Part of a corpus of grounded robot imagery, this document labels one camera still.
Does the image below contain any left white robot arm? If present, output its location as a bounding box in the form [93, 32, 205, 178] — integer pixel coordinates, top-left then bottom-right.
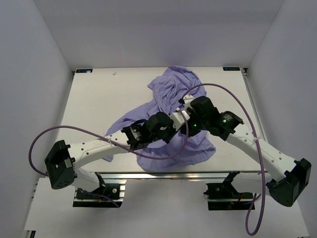
[45, 112, 184, 198]

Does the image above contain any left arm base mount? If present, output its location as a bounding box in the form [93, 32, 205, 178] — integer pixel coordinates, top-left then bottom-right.
[73, 174, 125, 208]

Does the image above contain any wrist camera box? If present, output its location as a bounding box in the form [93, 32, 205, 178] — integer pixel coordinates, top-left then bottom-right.
[169, 108, 190, 130]
[178, 95, 195, 110]

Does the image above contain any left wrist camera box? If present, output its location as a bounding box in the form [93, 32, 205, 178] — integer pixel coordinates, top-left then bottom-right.
[169, 108, 190, 130]

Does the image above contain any left blue table label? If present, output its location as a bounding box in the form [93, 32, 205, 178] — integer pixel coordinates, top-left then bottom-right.
[75, 68, 93, 73]

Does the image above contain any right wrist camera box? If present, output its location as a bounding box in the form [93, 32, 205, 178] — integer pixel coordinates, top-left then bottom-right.
[178, 95, 195, 110]

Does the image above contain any blue table label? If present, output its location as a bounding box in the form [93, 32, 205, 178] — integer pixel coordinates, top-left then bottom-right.
[222, 66, 240, 71]
[75, 68, 93, 73]

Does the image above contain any purple jacket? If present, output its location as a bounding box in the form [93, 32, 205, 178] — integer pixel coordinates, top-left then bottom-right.
[106, 66, 216, 172]

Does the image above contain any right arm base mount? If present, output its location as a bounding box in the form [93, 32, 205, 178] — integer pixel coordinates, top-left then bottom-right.
[204, 172, 255, 211]

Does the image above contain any right blue table label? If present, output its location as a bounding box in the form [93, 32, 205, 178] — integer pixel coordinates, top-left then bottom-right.
[222, 66, 240, 71]

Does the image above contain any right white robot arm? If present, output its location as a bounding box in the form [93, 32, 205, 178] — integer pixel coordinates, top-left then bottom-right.
[179, 95, 312, 207]

